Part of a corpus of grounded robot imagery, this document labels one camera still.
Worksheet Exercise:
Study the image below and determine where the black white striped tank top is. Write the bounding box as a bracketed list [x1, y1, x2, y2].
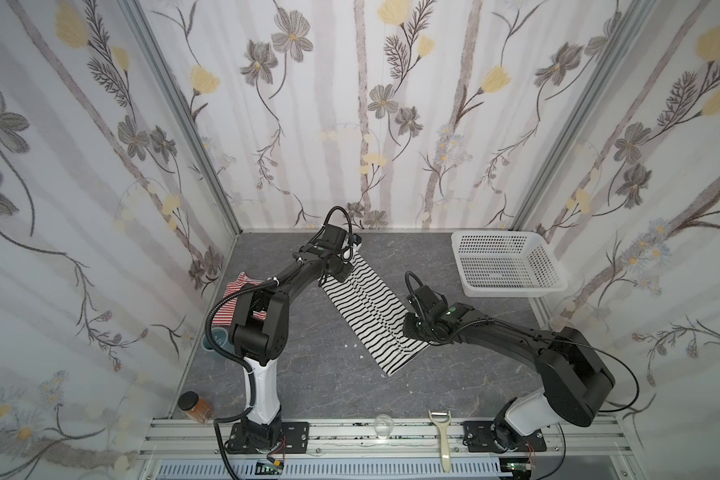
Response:
[323, 253, 428, 376]

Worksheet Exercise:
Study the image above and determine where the red white striped tank top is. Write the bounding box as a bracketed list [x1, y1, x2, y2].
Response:
[211, 271, 268, 327]

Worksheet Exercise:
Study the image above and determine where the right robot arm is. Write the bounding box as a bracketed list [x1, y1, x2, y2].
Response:
[403, 271, 615, 452]

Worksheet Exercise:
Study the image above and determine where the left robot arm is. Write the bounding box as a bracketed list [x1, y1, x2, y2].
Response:
[204, 206, 357, 451]

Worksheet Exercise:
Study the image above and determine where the white plastic basket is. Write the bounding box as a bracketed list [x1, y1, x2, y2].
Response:
[451, 230, 568, 298]

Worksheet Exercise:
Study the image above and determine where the cream vegetable peeler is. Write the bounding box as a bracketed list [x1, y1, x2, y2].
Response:
[428, 411, 452, 473]

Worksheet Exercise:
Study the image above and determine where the clear glass cup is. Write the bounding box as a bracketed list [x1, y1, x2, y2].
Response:
[373, 414, 395, 440]

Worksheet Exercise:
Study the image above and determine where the teal ceramic cup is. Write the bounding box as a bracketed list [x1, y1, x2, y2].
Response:
[201, 325, 229, 358]

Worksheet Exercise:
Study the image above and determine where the brown spice jar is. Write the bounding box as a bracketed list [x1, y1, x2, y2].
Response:
[177, 391, 214, 424]

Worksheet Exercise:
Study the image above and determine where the aluminium front rail frame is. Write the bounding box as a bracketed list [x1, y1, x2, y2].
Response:
[138, 417, 645, 479]

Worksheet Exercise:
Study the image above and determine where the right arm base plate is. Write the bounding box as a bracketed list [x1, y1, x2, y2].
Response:
[462, 421, 547, 454]

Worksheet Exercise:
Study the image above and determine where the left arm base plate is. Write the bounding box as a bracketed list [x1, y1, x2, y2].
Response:
[224, 422, 310, 455]

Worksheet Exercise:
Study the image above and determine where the black corrugated cable hose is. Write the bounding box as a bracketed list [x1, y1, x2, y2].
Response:
[205, 277, 280, 480]

